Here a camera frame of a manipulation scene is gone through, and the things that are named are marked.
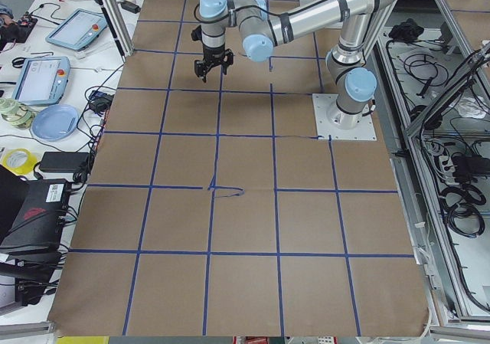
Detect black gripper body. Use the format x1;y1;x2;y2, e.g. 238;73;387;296
191;25;226;70

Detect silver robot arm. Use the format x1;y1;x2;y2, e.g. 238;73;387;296
191;0;397;130

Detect far blue teach pendant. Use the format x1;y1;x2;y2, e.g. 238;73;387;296
45;8;108;51

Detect blue teach pendant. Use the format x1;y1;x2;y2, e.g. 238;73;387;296
45;8;108;51
12;57;71;106

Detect brown paper table mat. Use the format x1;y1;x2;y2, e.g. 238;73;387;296
49;0;428;337

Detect light blue plate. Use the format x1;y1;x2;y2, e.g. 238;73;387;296
31;104;79;142

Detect near blue teach pendant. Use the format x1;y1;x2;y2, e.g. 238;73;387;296
12;57;71;106

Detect black power adapter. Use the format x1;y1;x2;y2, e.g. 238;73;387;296
38;152;89;173

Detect green tape rolls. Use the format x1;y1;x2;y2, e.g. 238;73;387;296
1;98;36;129

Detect yellow tape roll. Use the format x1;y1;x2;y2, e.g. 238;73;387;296
2;149;38;175

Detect black computer box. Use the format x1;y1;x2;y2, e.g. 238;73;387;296
1;167;71;256

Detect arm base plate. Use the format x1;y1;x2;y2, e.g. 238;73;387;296
312;93;377;141

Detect aluminium frame post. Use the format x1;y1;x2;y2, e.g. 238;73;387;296
96;0;134;57

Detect black cable coil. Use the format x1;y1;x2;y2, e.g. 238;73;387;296
439;185;485;240

